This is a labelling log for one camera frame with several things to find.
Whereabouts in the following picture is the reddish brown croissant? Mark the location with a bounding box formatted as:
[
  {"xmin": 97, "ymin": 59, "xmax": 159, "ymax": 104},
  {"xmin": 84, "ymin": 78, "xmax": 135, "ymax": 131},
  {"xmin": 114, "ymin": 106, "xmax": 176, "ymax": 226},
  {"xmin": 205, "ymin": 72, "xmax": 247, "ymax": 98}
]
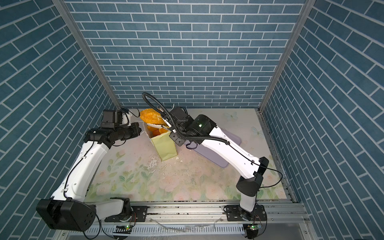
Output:
[{"xmin": 153, "ymin": 129, "xmax": 161, "ymax": 137}]

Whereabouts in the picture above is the white green paper bag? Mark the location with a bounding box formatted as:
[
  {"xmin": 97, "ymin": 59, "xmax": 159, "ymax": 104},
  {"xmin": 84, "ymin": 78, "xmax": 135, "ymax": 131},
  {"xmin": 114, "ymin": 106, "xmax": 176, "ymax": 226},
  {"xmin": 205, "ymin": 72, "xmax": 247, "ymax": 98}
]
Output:
[{"xmin": 131, "ymin": 108, "xmax": 178, "ymax": 161}]

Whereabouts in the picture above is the sesame oval bread loaf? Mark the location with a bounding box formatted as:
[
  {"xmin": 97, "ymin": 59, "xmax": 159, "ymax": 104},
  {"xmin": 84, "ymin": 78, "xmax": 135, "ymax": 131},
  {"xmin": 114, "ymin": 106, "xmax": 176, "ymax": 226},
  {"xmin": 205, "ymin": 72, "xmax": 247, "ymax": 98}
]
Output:
[{"xmin": 140, "ymin": 109, "xmax": 166, "ymax": 125}]

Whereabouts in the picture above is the yellow orange round bun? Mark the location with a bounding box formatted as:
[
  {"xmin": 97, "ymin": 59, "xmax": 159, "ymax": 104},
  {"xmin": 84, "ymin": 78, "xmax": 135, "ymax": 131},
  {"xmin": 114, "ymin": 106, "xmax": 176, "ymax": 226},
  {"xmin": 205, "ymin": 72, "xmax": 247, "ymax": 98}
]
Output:
[{"xmin": 159, "ymin": 128, "xmax": 169, "ymax": 134}]

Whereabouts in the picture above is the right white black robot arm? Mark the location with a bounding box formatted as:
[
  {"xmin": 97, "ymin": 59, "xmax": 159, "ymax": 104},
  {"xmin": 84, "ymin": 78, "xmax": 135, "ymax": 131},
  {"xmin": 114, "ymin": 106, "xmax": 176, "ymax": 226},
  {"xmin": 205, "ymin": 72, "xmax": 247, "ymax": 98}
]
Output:
[{"xmin": 140, "ymin": 107, "xmax": 269, "ymax": 213}]

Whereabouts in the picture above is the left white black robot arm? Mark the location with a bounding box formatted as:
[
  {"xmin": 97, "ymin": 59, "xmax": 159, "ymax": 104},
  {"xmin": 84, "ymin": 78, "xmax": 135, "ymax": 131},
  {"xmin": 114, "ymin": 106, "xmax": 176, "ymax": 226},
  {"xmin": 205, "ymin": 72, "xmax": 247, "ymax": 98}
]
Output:
[{"xmin": 36, "ymin": 123, "xmax": 142, "ymax": 232}]

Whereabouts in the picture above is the lavender plastic tray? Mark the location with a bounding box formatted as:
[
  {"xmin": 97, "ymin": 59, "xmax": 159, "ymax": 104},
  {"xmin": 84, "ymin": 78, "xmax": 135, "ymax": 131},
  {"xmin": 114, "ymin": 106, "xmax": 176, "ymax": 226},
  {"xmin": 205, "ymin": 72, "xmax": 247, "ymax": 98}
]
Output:
[{"xmin": 184, "ymin": 129, "xmax": 242, "ymax": 168}]

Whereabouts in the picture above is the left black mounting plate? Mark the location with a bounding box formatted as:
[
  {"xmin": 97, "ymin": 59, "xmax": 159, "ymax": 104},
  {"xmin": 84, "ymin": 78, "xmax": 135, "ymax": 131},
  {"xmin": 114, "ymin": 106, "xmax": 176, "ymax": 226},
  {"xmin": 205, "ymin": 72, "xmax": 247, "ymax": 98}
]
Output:
[{"xmin": 105, "ymin": 206, "xmax": 148, "ymax": 223}]

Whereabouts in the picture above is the black mounting plate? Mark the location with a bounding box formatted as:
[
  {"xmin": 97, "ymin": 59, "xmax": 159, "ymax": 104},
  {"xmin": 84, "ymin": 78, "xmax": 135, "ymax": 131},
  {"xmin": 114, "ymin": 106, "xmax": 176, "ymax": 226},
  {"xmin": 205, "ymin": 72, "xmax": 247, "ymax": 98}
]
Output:
[
  {"xmin": 223, "ymin": 204, "xmax": 268, "ymax": 222},
  {"xmin": 105, "ymin": 206, "xmax": 148, "ymax": 223}
]

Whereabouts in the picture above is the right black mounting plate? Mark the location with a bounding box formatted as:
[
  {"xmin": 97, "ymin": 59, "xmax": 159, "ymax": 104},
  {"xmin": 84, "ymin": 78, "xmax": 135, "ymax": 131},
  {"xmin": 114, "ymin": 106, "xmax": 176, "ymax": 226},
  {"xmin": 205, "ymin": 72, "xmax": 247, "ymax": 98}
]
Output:
[{"xmin": 223, "ymin": 204, "xmax": 268, "ymax": 222}]

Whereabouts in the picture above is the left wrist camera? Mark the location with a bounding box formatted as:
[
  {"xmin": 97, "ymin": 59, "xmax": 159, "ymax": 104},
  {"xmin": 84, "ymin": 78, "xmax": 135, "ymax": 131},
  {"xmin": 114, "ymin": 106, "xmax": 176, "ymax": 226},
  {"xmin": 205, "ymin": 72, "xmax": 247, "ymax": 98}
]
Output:
[{"xmin": 100, "ymin": 110, "xmax": 131, "ymax": 129}]

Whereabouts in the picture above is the white vented cable duct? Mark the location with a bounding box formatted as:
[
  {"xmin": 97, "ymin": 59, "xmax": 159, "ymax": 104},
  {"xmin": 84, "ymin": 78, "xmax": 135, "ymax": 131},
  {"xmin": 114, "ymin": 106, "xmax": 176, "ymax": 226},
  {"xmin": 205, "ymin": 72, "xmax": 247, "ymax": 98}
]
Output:
[{"xmin": 68, "ymin": 224, "xmax": 245, "ymax": 236}]

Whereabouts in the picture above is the aluminium front rail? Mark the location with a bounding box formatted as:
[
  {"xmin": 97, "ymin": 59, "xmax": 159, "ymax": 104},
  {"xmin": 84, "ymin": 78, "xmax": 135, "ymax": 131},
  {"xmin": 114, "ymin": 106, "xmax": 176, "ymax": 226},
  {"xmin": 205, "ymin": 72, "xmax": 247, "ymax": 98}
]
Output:
[{"xmin": 62, "ymin": 201, "xmax": 307, "ymax": 226}]

